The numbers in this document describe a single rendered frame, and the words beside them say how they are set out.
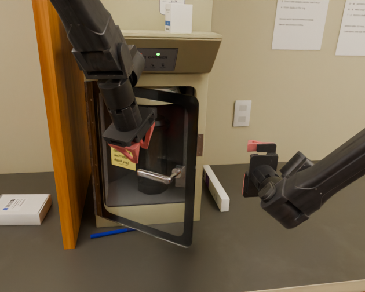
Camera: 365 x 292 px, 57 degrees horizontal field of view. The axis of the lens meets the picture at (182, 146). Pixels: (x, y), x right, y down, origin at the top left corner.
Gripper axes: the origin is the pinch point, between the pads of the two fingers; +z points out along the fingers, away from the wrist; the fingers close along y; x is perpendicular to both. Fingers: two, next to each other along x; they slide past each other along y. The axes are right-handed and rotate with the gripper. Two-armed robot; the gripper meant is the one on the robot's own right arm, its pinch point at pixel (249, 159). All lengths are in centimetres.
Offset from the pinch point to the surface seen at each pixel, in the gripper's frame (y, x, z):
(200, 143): -0.3, 10.8, 11.7
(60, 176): -4.1, 48.0, 2.4
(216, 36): 30.0, 10.6, 0.7
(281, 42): 24, -30, 56
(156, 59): 24.3, 23.8, 5.5
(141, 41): 28.8, 27.3, 1.3
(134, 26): 31.0, 28.6, 12.0
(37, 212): -23, 59, 15
